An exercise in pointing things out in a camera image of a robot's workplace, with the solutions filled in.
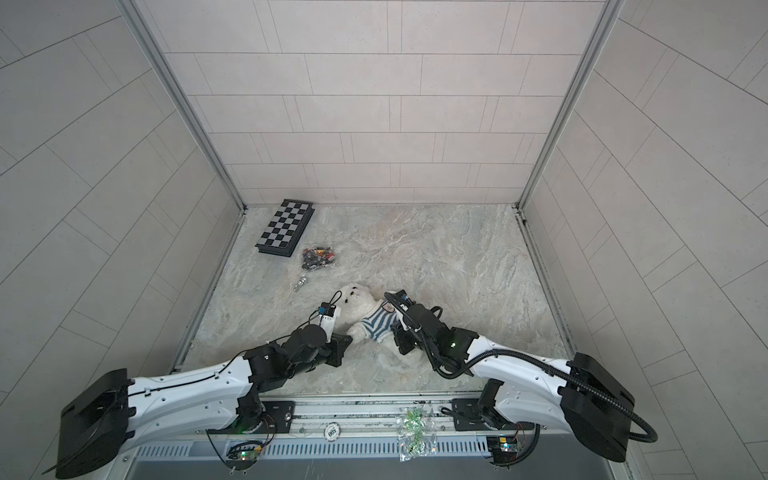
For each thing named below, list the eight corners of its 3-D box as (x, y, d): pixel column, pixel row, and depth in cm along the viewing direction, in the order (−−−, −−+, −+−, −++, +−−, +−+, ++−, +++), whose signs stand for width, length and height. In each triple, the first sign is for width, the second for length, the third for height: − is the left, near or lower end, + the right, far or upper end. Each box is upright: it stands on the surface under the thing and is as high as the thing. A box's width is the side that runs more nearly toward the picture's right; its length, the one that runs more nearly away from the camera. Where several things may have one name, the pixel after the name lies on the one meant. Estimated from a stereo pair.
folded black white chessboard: (258, 252, 104) (254, 245, 101) (286, 204, 120) (283, 197, 117) (291, 257, 103) (288, 251, 100) (315, 208, 118) (313, 201, 115)
